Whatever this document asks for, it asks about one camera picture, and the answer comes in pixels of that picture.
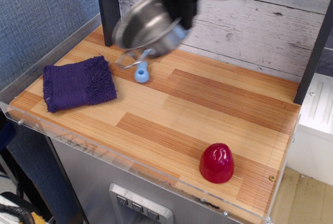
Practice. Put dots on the stainless steel pot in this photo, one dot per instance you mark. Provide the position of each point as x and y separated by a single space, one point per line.
147 32

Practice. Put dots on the blue grey plastic spoon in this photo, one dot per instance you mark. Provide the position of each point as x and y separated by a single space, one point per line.
141 74

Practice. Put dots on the purple folded towel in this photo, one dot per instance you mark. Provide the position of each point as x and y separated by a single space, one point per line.
79 84

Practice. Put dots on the white ribbed appliance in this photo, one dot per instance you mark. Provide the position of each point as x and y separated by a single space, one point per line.
310 152

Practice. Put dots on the stainless steel cabinet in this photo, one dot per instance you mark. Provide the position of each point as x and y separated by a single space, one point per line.
90 178

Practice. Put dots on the clear acrylic front guard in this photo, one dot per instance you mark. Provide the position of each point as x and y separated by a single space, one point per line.
155 154

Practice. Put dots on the silver button control panel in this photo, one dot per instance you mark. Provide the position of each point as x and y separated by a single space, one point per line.
131 207

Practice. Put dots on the black left upright post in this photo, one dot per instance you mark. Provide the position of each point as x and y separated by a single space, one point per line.
110 15

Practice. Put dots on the black upright post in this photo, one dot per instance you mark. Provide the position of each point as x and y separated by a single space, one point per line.
110 15
315 56

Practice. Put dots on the black right upright post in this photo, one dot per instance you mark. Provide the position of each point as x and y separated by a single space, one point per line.
315 56

